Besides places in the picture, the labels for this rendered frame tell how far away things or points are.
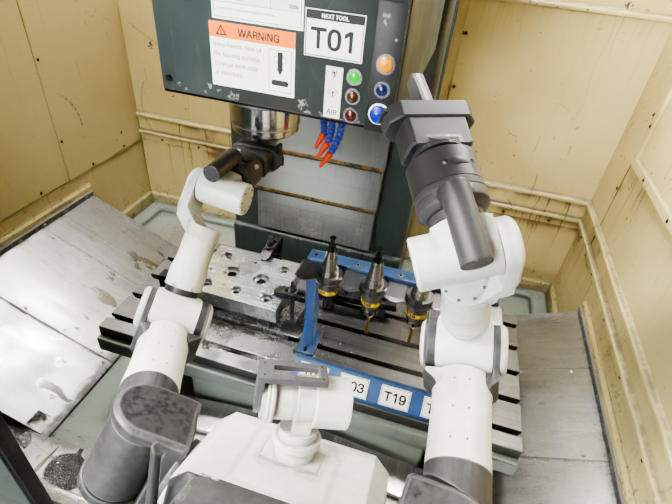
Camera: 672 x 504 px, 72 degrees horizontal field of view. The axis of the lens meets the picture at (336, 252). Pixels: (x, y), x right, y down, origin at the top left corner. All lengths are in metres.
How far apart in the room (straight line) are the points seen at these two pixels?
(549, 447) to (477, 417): 0.79
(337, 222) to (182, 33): 0.99
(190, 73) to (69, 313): 1.15
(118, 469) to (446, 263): 0.50
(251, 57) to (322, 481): 0.66
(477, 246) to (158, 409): 0.47
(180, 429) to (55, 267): 1.36
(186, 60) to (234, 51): 0.10
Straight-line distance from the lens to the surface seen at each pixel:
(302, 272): 1.11
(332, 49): 0.80
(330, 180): 1.62
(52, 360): 1.77
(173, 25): 0.92
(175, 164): 2.43
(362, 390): 1.24
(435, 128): 0.59
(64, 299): 1.89
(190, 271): 0.92
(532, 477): 1.43
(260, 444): 0.67
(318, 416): 0.60
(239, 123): 1.07
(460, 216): 0.49
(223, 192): 0.92
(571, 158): 1.96
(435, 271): 0.51
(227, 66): 0.89
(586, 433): 1.51
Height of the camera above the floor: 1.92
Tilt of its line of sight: 36 degrees down
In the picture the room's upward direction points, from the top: 6 degrees clockwise
